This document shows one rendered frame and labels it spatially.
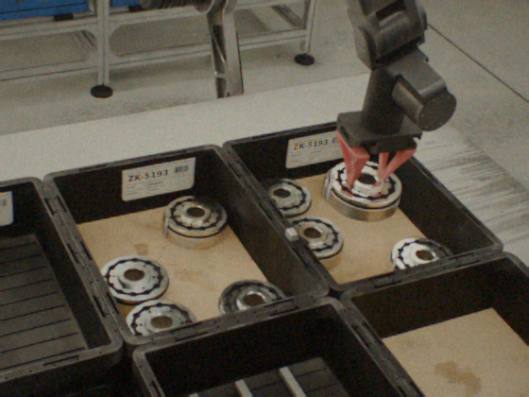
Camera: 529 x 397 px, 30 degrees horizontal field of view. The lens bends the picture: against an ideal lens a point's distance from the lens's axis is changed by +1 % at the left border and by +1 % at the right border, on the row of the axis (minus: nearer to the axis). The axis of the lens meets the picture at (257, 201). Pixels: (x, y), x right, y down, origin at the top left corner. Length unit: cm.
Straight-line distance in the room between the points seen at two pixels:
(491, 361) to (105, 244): 61
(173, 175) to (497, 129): 222
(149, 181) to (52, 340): 34
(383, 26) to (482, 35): 314
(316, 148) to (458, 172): 45
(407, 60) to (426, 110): 7
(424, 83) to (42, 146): 102
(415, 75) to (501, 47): 306
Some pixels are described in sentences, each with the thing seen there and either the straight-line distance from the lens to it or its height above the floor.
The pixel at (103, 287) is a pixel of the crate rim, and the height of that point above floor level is 93.
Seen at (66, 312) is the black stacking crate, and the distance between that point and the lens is 147.
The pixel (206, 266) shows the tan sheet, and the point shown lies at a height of 83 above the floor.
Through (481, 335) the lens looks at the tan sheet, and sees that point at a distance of 152.
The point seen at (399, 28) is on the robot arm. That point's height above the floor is 130.
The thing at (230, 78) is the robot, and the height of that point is 66.
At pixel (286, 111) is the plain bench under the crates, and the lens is 220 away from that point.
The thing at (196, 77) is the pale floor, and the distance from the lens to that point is 373.
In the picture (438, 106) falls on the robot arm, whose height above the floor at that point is 123.
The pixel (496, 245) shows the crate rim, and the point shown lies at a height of 93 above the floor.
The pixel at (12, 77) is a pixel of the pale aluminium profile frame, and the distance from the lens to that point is 346.
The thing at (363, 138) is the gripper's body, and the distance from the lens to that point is 131.
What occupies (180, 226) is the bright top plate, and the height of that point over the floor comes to 86.
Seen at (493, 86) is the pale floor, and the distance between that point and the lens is 397.
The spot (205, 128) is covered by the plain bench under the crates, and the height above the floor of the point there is 70.
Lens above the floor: 183
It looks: 36 degrees down
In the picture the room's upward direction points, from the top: 7 degrees clockwise
